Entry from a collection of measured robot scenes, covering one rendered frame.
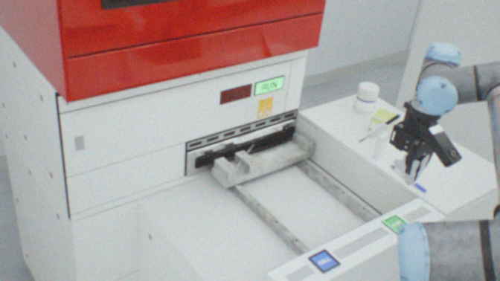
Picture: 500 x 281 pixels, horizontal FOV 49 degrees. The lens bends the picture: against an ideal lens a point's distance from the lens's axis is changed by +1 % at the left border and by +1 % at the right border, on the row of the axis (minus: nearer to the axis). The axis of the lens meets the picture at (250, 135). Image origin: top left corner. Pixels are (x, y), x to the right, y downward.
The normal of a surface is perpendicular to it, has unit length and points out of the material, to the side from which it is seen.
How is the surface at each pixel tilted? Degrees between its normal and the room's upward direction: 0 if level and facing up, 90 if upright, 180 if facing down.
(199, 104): 90
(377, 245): 0
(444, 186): 0
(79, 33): 90
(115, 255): 90
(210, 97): 90
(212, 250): 0
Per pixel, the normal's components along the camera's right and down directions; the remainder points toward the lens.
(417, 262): -0.46, -0.11
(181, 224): 0.10, -0.84
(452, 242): -0.39, -0.57
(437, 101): -0.31, 0.48
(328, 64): 0.59, 0.48
